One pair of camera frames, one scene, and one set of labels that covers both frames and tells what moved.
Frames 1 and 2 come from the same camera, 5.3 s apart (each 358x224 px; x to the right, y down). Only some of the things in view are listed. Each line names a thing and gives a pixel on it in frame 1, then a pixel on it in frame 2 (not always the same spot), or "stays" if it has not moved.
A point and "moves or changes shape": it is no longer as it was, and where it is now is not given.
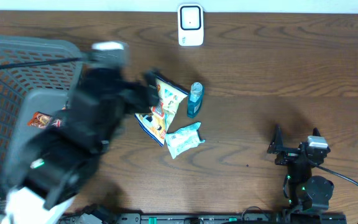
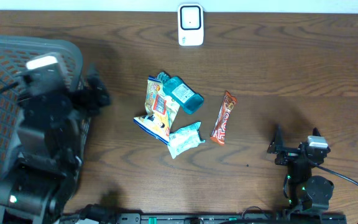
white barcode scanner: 191,25 stays
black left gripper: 147,86 to 96,91
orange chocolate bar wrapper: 43,121 moves or changes shape
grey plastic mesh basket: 2,93 stays
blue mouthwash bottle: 195,100 moves or changes shape
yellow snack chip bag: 155,123 moves or changes shape
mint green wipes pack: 186,137 stays
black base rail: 155,218 stays
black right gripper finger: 276,145 stays
